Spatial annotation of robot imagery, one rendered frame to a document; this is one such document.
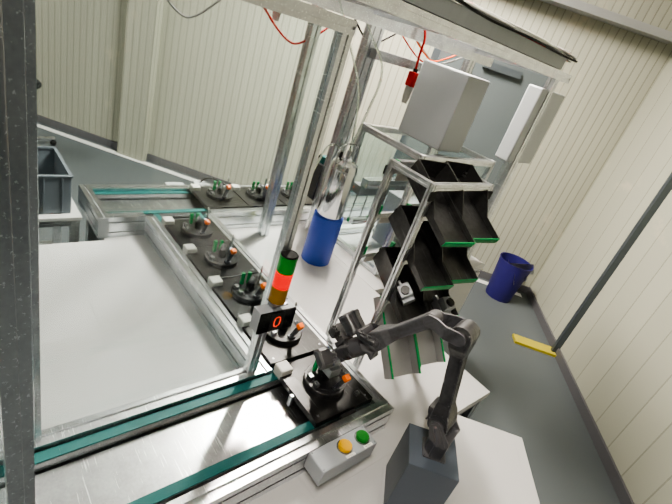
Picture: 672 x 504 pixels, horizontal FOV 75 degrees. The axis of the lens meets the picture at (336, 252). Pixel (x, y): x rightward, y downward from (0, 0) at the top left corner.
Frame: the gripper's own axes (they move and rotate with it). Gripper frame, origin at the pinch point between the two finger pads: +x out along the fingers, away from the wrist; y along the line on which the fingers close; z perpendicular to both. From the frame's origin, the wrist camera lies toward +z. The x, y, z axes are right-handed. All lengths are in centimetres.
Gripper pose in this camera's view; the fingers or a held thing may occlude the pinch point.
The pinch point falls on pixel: (332, 355)
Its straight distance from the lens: 141.9
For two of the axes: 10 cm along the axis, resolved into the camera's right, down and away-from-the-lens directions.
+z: -3.2, -9.2, 2.2
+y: -7.4, 1.0, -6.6
